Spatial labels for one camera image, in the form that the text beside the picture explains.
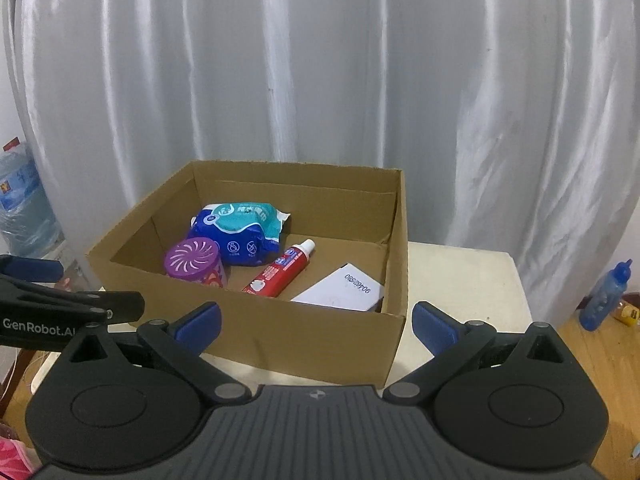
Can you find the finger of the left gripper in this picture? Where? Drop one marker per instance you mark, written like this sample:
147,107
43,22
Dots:
31,269

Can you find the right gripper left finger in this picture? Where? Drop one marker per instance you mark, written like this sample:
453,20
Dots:
176,348

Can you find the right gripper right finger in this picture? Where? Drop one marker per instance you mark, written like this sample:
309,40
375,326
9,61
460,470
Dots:
455,347

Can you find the purple air freshener jar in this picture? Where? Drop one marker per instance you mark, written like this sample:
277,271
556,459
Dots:
196,260

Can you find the red toothpaste tube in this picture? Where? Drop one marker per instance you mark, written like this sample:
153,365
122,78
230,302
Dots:
276,277

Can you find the white small carton box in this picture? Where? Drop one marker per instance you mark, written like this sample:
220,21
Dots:
347,288

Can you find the blue wet wipes pack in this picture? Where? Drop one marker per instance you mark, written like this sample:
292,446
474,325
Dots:
247,233

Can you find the white water dispenser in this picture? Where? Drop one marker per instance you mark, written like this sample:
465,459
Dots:
73,279

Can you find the large water jug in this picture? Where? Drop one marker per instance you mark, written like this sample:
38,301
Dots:
28,223

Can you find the brown cardboard box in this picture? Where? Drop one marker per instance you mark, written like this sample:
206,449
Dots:
354,215

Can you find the pink patterned cloth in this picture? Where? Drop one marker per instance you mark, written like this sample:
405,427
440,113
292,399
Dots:
17,460

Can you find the blue spray bottle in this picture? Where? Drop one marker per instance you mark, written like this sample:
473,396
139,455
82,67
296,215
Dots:
605,296

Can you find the small yellow bottle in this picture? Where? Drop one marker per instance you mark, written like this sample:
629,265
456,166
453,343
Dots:
627,314

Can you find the white curtain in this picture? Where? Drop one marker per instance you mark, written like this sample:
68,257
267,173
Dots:
515,122

